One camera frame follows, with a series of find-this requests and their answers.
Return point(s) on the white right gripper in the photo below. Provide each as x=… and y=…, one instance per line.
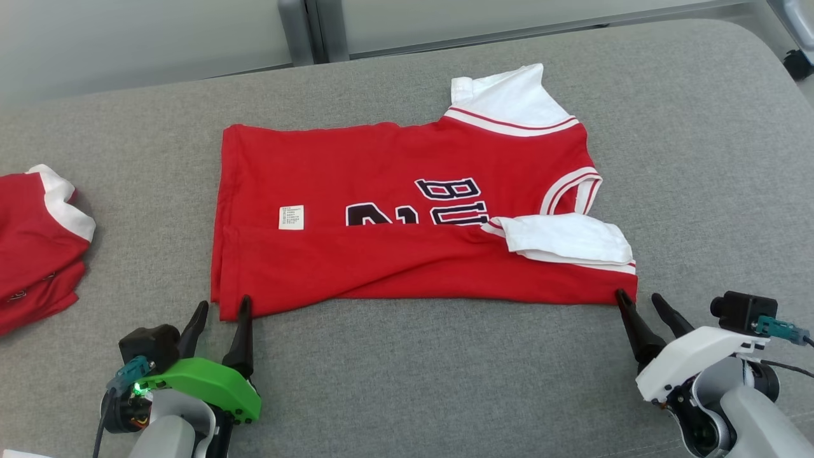
x=693, y=353

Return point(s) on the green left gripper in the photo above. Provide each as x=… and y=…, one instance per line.
x=210, y=380

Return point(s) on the red white basketball jersey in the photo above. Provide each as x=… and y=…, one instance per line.
x=381, y=267

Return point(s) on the red shorts with white trim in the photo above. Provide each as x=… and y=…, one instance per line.
x=32, y=254

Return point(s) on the grey fabric sofa cushion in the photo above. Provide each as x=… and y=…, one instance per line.
x=445, y=381

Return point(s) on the black caster wheel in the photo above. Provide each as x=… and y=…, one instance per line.
x=800, y=65

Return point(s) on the grey partition leg with caster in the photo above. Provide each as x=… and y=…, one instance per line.
x=802, y=19

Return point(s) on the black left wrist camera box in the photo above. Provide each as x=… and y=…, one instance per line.
x=149, y=346

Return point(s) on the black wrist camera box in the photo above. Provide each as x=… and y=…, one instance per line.
x=741, y=310
x=149, y=346

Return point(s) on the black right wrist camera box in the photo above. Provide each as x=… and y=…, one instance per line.
x=741, y=310

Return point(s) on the grey rounded post foot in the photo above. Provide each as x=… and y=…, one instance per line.
x=296, y=32
x=334, y=28

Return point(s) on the grey partition bottom rail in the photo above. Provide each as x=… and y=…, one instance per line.
x=540, y=32

